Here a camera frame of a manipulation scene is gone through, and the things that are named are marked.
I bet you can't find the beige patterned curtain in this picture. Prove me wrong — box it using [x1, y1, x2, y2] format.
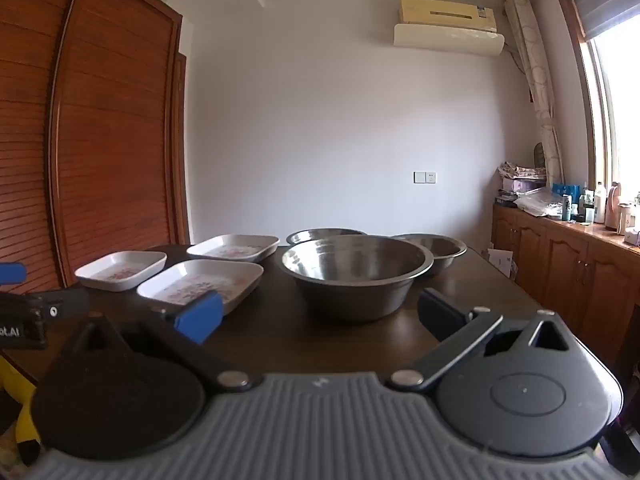
[503, 0, 564, 189]

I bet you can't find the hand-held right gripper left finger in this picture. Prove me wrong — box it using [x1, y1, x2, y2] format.
[62, 290, 264, 394]

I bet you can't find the white floral rectangular plate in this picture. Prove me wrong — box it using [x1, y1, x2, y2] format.
[187, 233, 280, 265]
[74, 250, 168, 293]
[136, 258, 265, 316]

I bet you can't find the window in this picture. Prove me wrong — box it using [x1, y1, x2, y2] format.
[580, 7, 640, 203]

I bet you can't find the white paper carton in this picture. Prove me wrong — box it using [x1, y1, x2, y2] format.
[487, 248, 516, 279]

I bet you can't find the cream wall air conditioner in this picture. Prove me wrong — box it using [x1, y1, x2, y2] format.
[398, 0, 498, 31]

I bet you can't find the yellow plastic object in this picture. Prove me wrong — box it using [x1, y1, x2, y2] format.
[0, 359, 42, 457]

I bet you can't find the group of toiletry bottles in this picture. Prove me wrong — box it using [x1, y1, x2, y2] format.
[550, 181, 609, 225]

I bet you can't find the small stainless steel bowl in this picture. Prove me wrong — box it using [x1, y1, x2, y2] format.
[285, 228, 369, 247]
[390, 233, 468, 277]

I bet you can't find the brown wooden sideboard cabinet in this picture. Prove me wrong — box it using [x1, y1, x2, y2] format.
[491, 202, 640, 363]

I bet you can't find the clear plastic bag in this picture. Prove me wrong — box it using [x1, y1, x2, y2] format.
[514, 189, 567, 219]

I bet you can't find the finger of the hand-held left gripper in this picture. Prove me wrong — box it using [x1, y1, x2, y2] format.
[27, 287, 92, 322]
[0, 263, 28, 286]

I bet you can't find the pink box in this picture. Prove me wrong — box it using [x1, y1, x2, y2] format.
[502, 177, 547, 194]

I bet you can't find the large stainless steel bowl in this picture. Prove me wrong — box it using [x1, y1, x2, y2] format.
[280, 234, 435, 324]

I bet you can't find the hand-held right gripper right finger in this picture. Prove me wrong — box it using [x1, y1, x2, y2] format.
[383, 287, 591, 393]

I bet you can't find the white small appliance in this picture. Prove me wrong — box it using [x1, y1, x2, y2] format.
[617, 202, 640, 237]

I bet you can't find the brown wooden louvred wardrobe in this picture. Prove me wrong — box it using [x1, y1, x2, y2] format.
[0, 0, 194, 301]

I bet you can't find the pink white bottle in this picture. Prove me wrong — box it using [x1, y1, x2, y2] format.
[604, 182, 624, 229]

